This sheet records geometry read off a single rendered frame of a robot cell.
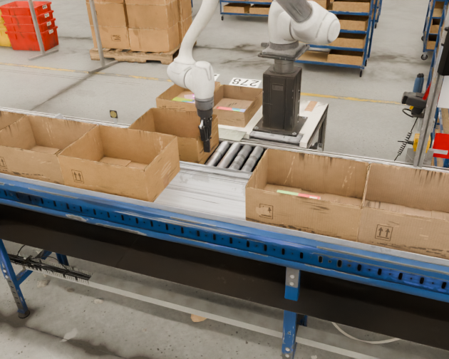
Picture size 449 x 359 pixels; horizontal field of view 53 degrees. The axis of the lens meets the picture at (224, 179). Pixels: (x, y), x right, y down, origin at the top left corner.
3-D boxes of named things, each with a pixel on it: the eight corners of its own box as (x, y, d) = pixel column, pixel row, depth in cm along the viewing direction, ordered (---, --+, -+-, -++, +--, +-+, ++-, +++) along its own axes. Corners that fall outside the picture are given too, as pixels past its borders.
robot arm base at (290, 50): (269, 41, 252) (269, 31, 249) (306, 45, 243) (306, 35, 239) (254, 53, 240) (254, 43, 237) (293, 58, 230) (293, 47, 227)
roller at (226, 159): (232, 140, 249) (234, 149, 251) (195, 191, 208) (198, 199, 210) (240, 140, 247) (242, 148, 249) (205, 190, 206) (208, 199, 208)
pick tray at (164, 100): (221, 95, 303) (221, 81, 297) (197, 119, 273) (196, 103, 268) (183, 91, 312) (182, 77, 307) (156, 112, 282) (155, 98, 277)
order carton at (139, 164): (181, 169, 198) (177, 134, 189) (150, 207, 175) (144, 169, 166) (104, 157, 210) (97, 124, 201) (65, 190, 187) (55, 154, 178)
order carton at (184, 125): (219, 143, 246) (218, 115, 236) (199, 169, 222) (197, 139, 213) (155, 134, 257) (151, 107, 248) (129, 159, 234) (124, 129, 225)
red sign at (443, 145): (452, 159, 216) (459, 134, 209) (452, 159, 215) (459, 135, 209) (417, 154, 221) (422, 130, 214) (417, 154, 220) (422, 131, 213)
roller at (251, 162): (265, 144, 243) (256, 142, 244) (234, 196, 202) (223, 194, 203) (264, 152, 246) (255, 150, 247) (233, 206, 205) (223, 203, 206)
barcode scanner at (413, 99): (397, 108, 218) (404, 88, 212) (422, 114, 215) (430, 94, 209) (397, 114, 212) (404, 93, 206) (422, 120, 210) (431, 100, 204)
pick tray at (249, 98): (264, 102, 290) (264, 88, 285) (244, 128, 260) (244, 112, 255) (222, 98, 299) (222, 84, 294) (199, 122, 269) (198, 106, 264)
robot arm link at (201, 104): (216, 92, 210) (217, 105, 213) (198, 91, 213) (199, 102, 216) (209, 100, 203) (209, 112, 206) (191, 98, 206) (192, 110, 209)
